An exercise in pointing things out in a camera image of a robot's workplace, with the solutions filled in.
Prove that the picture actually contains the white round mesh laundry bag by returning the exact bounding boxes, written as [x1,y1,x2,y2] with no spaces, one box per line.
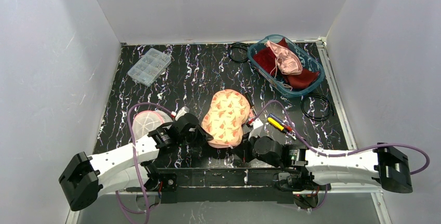
[132,110,172,141]

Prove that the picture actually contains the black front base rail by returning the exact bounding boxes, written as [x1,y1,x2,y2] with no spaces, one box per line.
[74,165,331,204]

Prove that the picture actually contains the teal plastic basin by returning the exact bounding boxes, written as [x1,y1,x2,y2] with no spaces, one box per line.
[248,34,325,98]

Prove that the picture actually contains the black yellow screwdriver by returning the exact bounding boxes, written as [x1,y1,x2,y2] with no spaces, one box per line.
[244,92,256,114]

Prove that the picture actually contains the dark red cloth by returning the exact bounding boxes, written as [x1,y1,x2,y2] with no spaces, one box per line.
[253,38,319,89]

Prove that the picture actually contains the pink bra in basin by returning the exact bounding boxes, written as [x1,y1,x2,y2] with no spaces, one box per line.
[265,41,303,75]

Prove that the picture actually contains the black cable coil back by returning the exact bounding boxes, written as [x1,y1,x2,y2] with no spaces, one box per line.
[228,42,250,64]

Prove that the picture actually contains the floral mesh laundry bag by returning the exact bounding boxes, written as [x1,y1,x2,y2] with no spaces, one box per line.
[201,89,251,149]

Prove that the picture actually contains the yellow handled screwdriver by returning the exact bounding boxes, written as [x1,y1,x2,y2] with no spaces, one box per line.
[267,117,291,134]

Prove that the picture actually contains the clear plastic compartment box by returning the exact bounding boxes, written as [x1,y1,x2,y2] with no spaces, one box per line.
[128,48,172,87]

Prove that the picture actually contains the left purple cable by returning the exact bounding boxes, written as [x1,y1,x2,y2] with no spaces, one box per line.
[114,102,178,224]

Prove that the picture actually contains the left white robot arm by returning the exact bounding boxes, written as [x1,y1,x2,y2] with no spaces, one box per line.
[58,107,213,211]

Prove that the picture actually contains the black cable coil right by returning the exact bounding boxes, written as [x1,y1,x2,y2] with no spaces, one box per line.
[301,92,335,123]

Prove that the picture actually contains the black cable coil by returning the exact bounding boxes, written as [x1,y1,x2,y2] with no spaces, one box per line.
[228,42,250,64]
[301,92,335,123]

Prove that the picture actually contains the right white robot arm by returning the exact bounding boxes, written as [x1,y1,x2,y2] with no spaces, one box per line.
[232,131,413,193]

